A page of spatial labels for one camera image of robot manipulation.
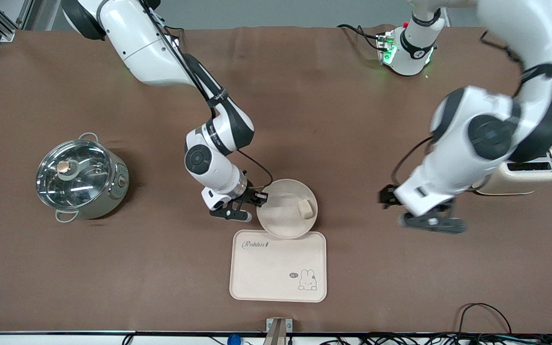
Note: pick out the cream round plate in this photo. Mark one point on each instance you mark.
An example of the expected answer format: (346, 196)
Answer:
(283, 213)

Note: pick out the white half-round steamed bun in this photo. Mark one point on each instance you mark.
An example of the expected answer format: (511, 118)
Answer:
(306, 209)

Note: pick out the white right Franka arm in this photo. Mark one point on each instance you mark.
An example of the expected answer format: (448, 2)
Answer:
(137, 45)

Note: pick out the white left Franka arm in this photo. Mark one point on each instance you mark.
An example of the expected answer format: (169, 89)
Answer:
(463, 139)

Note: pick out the cream tray with rabbit print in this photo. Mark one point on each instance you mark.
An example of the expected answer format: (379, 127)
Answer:
(276, 273)

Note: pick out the stainless steel electric pot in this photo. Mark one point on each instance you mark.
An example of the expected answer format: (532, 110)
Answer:
(113, 191)

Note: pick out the white two-slot toaster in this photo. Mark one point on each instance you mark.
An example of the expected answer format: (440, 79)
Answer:
(534, 178)

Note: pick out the blue round cap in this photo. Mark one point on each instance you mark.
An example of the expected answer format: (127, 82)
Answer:
(234, 339)

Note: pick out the control box with green light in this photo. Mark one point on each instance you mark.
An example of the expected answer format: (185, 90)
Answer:
(387, 48)

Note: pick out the glass pot lid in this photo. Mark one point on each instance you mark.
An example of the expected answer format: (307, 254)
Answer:
(72, 175)

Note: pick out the grey metal mounting bracket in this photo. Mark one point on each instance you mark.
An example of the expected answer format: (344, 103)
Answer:
(279, 330)

